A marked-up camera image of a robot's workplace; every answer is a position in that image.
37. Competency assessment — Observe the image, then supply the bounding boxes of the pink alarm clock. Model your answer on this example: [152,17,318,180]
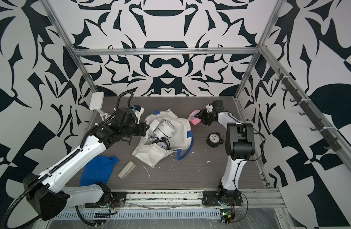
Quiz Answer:
[188,110,201,126]

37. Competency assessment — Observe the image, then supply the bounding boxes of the blue cloth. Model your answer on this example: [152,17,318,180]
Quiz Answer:
[79,156,120,186]

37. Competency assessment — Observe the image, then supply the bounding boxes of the black hook rack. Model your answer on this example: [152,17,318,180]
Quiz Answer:
[276,69,342,152]

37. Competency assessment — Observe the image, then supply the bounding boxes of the white alarm clock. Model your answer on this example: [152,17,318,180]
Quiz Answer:
[154,120,176,138]

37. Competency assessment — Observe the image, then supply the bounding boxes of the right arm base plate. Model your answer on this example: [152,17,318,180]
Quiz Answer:
[202,190,243,207]

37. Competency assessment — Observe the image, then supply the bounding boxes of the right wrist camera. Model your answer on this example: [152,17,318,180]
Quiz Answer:
[206,104,214,113]

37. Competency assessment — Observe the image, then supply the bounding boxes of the beige rectangular block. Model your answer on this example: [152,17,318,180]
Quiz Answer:
[118,161,136,179]

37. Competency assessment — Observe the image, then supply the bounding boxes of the small black alarm clock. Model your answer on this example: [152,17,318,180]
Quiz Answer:
[146,137,170,150]

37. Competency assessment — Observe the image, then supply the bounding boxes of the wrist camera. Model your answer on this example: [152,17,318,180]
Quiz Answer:
[206,104,214,113]
[132,105,144,124]

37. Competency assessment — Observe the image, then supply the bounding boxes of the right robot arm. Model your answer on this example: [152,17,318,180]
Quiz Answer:
[195,100,255,197]

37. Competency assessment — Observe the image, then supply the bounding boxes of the white canvas bag blue handles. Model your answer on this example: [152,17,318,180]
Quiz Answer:
[132,109,194,168]

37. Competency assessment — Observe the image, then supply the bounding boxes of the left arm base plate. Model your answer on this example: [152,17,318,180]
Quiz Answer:
[85,191,127,208]

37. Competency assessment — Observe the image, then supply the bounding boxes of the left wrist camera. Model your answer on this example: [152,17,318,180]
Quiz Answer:
[132,105,144,124]

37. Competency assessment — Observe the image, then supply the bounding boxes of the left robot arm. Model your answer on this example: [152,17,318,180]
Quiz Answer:
[23,105,149,220]

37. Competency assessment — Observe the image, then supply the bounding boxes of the small green circuit board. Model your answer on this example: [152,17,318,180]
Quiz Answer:
[220,209,235,224]

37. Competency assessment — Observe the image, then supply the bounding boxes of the white slotted cable duct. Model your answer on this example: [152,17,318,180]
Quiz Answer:
[49,208,222,220]

